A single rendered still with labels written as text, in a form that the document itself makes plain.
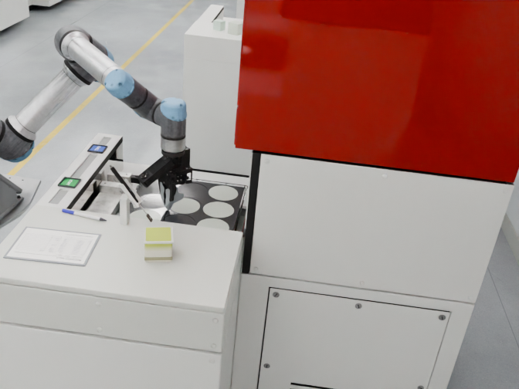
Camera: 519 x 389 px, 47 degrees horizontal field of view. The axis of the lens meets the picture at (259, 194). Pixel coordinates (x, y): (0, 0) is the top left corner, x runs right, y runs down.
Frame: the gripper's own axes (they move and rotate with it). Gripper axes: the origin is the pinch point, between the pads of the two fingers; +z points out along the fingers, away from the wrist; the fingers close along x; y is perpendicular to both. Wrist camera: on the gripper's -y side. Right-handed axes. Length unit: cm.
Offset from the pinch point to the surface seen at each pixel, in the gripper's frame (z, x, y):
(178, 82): 92, 327, 198
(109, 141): -4.4, 43.7, 1.0
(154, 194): 1.6, 11.4, 1.9
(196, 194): 1.6, 4.7, 14.4
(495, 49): -65, -68, 49
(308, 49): -60, -38, 17
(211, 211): 1.5, -7.1, 12.6
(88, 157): -4.1, 36.0, -10.3
